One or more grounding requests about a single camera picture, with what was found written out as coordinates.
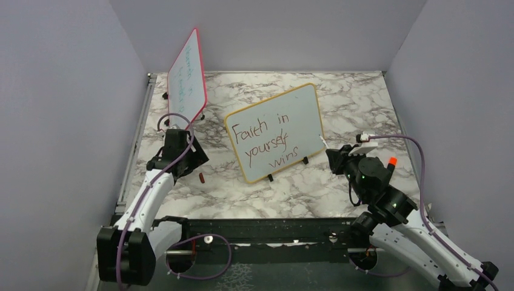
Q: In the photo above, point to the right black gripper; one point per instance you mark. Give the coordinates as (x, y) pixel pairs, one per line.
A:
(337, 157)

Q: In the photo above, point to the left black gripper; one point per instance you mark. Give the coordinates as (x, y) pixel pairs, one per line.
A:
(199, 157)

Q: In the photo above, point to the white dry erase marker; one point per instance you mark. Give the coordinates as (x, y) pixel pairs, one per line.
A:
(323, 141)

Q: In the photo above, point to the yellow framed whiteboard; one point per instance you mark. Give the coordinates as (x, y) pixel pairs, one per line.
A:
(277, 132)

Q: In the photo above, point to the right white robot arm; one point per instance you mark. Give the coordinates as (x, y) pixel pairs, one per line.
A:
(393, 222)

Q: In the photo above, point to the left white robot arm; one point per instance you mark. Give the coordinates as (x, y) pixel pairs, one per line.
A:
(127, 251)

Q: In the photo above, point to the pink framed whiteboard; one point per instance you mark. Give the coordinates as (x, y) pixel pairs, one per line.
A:
(186, 86)

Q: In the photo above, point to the orange capped black marker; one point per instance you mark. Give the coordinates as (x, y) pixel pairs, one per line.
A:
(392, 164)

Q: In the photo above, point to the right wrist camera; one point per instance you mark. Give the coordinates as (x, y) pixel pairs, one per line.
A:
(364, 144)

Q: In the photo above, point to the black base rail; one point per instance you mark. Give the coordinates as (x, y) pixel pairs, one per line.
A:
(270, 241)

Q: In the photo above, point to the aluminium side rail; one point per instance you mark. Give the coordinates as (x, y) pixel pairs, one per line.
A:
(132, 160)

